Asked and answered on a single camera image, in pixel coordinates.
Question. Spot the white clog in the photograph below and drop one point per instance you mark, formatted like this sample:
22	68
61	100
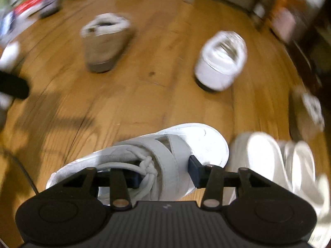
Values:
256	155
305	175

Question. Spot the person's white socked foot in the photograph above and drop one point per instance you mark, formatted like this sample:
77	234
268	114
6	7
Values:
9	55

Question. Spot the red and white packet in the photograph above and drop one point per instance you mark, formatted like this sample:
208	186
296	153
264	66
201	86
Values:
28	5

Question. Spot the brown fleece-lined boot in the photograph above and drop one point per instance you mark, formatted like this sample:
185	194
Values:
103	51
300	118

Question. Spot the grey sandal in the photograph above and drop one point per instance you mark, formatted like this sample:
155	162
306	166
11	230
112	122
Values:
50	5

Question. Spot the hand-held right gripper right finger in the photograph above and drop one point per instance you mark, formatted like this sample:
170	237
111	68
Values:
195	170

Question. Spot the dark wooden cabinet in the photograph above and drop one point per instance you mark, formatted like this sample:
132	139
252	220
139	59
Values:
310	56

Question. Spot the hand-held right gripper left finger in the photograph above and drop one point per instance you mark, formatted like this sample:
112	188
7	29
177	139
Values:
119	186

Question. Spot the white sneaker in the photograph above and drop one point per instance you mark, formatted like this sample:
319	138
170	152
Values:
181	139
214	72

